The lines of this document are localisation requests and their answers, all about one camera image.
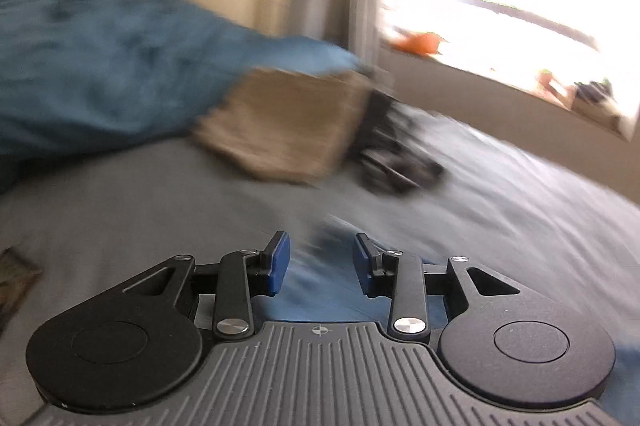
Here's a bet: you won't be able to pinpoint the orange bag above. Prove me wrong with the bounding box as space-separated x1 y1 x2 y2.
392 30 448 56

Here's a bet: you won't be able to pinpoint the dark clothes pile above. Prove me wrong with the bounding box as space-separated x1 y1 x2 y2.
572 78 613 104

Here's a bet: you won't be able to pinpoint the dark grey garment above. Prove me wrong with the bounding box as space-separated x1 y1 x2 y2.
360 88 401 147

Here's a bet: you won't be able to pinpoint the blue jeans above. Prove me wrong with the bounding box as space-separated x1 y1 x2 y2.
255 213 640 412

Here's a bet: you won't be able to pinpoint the tan folded cloth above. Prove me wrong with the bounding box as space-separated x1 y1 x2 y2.
192 66 373 187

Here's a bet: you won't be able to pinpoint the magazine with face cover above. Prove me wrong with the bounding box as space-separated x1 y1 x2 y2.
0 246 43 337

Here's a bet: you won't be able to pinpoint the cardboard box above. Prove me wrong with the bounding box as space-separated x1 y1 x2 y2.
570 90 631 131

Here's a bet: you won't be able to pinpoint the terracotta pot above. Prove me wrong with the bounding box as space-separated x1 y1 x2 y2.
535 68 566 96

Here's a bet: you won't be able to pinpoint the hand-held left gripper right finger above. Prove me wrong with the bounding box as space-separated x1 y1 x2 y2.
352 232 522 343

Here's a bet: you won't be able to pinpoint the blue pillow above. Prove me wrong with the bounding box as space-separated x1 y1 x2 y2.
0 0 368 194

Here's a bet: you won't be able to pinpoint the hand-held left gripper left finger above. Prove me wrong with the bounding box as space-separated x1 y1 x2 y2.
121 230 292 343

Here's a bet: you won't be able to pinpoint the black grey checked garment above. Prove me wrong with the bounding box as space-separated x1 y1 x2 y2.
357 121 446 197

